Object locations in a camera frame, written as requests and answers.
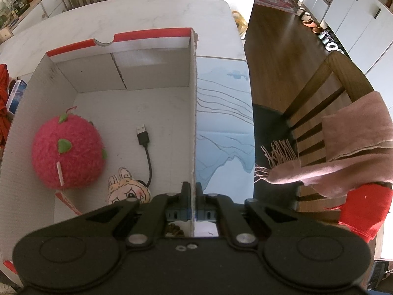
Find red plush fruit ball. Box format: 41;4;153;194
32;106;108;189

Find white hallway cabinet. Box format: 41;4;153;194
302;0;393;108

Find black white patterned slippers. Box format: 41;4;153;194
319;31;344;53

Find small blue white box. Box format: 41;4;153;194
6;79;29;114

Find rabbit face charm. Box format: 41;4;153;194
107;167;152;206

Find pink fringed scarf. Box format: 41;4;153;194
255;91;393;199

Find white red cardboard box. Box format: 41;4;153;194
0;28;199;279

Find wooden chair with scarf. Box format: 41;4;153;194
255;51;379;222

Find black usb cable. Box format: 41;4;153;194
135;124;154;188

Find wooden white sideboard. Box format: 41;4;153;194
11;0;66;34

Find black chair cushion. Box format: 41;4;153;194
253;104;300;212

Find red knotted cloth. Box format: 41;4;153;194
0;64;16;148

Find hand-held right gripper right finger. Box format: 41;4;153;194
196;182;300;249

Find yellow bag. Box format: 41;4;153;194
232;11;248;36

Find blue printed table mat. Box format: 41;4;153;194
196;56;256;237

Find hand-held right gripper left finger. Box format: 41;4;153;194
84;182;195;249

